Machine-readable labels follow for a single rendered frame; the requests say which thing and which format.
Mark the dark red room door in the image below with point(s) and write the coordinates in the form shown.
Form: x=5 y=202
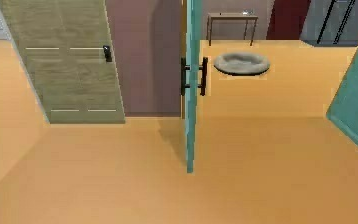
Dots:
x=287 y=20

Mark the olive green room door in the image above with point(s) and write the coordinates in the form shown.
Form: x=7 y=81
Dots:
x=67 y=66

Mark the brown side table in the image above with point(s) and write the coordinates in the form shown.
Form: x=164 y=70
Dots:
x=232 y=16

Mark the teal room door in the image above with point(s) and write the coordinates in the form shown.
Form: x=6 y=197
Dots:
x=353 y=100
x=193 y=100

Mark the small grey tabletop object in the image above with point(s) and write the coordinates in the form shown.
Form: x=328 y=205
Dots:
x=248 y=12

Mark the grey round floor cushion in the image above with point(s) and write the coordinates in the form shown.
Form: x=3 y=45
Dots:
x=242 y=63

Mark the black leaning ladder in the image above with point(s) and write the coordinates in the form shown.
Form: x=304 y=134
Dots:
x=337 y=20

